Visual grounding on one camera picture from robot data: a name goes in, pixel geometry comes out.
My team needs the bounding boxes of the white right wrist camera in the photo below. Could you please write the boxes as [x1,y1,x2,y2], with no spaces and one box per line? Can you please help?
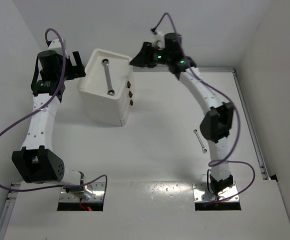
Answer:
[150,28,165,49]

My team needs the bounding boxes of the silver combination wrench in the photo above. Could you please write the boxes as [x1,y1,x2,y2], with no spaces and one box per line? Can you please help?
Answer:
[193,129,207,154]

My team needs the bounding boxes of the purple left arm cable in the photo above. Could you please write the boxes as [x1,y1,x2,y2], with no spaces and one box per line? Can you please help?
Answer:
[0,28,108,193]

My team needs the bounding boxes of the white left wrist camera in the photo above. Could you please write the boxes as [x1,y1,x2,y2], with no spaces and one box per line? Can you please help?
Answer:
[47,37,68,57]

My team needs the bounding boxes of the metal base plate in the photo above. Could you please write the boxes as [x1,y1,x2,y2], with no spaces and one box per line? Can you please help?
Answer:
[59,182,105,204]
[193,182,240,203]

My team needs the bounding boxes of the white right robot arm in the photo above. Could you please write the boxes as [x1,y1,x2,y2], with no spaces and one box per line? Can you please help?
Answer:
[129,32,234,195]

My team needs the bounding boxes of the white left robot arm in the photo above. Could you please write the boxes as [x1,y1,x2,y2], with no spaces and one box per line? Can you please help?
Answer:
[11,39,93,201]

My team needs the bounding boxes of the silver ratchet wrench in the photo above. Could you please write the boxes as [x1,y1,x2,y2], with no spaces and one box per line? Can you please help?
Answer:
[101,58,115,96]

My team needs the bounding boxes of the white drawer cabinet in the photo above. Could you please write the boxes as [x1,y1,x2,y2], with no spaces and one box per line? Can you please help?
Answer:
[77,48,136,127]

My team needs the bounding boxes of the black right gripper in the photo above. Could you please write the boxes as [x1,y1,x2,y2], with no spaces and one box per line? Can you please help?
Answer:
[130,41,172,68]

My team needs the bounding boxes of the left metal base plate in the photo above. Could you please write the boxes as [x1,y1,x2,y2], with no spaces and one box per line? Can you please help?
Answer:
[59,182,105,204]

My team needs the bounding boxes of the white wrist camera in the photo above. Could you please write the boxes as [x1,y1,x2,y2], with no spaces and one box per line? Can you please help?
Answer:
[47,37,68,57]
[150,28,165,49]

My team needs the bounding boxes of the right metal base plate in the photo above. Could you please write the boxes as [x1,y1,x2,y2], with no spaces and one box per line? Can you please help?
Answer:
[193,182,240,203]

